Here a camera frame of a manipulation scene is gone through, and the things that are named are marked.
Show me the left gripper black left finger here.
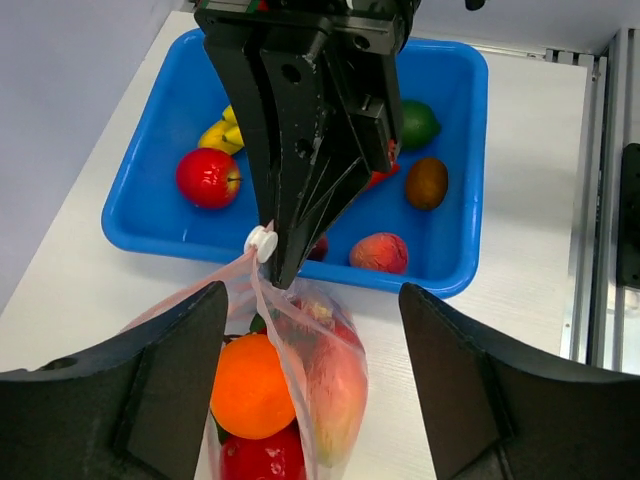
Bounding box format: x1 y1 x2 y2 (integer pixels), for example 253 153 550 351
1 282 228 479

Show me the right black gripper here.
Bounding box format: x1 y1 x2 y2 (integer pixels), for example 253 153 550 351
194 1 420 289

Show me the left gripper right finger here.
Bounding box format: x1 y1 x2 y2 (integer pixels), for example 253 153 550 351
399 284 639 479

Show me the orange fruit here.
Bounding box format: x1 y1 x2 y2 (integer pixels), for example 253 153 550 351
210 334 295 440

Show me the yellow banana bunch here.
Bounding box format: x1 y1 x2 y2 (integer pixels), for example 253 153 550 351
198 105 244 155

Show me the clear pink-dotted zip bag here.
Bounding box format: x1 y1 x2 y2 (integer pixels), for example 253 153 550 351
129 226 349 479

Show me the red yellow mango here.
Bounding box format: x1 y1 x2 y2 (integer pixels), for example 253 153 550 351
294 320 368 469

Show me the green lime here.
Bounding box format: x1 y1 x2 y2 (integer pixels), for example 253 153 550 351
402 99 441 150

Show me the brown kiwi fruit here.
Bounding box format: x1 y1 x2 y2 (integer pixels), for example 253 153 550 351
405 157 449 211

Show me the dark purple plum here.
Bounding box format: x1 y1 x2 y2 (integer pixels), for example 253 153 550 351
307 234 329 262

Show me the pink peach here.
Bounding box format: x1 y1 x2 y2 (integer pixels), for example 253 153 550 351
349 232 409 274

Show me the red apple middle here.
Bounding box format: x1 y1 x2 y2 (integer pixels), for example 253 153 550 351
175 148 242 209

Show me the blue plastic bin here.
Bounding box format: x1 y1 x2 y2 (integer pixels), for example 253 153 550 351
101 29 488 298

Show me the aluminium mounting rail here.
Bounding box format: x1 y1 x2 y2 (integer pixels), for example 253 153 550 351
546 27 639 374

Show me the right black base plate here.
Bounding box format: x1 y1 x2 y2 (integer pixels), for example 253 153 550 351
617 143 640 290

